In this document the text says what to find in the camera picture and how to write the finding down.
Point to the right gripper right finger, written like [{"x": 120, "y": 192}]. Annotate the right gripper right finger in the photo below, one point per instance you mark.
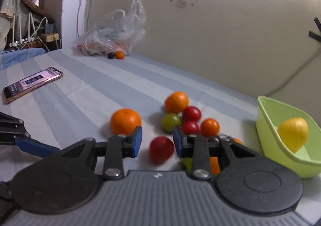
[{"x": 199, "y": 149}]

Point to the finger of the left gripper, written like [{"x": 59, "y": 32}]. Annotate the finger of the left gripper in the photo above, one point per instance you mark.
[{"x": 35, "y": 147}]

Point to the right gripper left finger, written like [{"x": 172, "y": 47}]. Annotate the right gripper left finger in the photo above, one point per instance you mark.
[{"x": 115, "y": 149}]

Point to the orange cherry tomato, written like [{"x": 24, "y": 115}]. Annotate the orange cherry tomato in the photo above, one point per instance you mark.
[{"x": 209, "y": 127}]

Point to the orange tomato with stem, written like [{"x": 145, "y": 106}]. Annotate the orange tomato with stem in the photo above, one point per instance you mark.
[{"x": 215, "y": 169}]

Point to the orange mandarin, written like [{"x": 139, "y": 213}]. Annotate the orange mandarin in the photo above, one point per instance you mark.
[
  {"x": 176, "y": 102},
  {"x": 124, "y": 121}
]

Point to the red cherry tomato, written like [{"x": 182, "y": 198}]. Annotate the red cherry tomato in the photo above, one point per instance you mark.
[{"x": 161, "y": 149}]

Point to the green tomato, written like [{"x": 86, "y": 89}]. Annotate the green tomato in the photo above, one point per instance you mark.
[{"x": 169, "y": 121}]

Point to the large yellow grapefruit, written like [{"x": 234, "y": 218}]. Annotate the large yellow grapefruit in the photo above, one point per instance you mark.
[{"x": 294, "y": 133}]

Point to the smartphone in pink case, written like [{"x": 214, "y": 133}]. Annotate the smartphone in pink case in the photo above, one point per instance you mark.
[{"x": 29, "y": 84}]

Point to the striped blue bedsheet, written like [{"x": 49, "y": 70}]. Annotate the striped blue bedsheet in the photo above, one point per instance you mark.
[{"x": 74, "y": 112}]

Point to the green plastic basket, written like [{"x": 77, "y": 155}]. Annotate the green plastic basket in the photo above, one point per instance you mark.
[{"x": 271, "y": 113}]

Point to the dark tomato by bag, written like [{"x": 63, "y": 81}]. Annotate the dark tomato by bag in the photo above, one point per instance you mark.
[{"x": 111, "y": 55}]

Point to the orange tomato by bag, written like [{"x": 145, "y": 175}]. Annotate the orange tomato by bag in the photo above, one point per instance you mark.
[{"x": 120, "y": 55}]

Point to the white wifi router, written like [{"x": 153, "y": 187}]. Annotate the white wifi router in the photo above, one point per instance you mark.
[{"x": 22, "y": 29}]

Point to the clear plastic bag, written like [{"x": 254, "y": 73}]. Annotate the clear plastic bag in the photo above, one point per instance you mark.
[{"x": 118, "y": 30}]

